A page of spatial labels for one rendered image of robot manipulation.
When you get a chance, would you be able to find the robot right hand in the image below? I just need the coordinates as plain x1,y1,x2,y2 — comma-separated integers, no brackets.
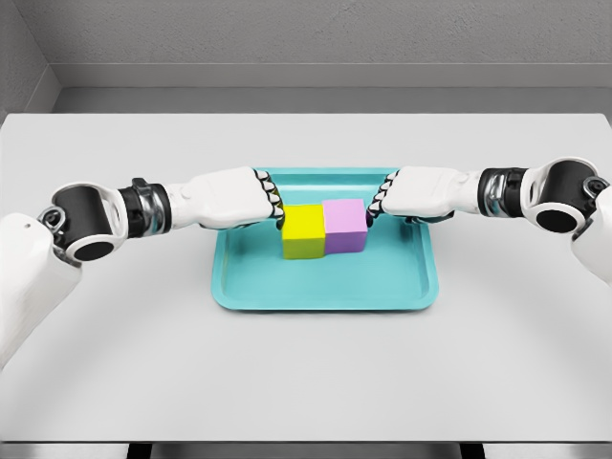
365,165,461,226

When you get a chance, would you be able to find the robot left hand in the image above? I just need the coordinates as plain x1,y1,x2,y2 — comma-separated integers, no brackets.
189,165,286,234

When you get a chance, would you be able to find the yellow cube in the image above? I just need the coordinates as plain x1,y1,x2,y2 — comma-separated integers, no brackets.
280,202,328,262

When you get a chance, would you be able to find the purple cube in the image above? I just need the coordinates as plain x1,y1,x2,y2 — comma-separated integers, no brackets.
321,197,370,254

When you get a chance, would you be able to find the teal tray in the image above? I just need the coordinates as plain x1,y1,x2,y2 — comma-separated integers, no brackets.
210,166,440,313

